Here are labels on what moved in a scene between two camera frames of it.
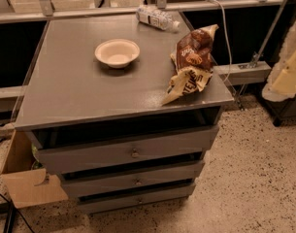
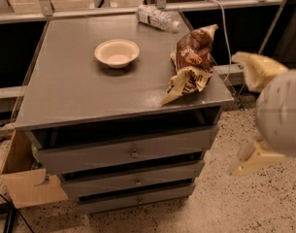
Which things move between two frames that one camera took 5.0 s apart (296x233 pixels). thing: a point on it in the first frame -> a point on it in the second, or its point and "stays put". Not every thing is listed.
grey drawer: x=176 y=176 stays put
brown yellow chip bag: x=192 y=64 stays put
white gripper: x=289 y=73 -> x=280 y=114
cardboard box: x=25 y=185 stays put
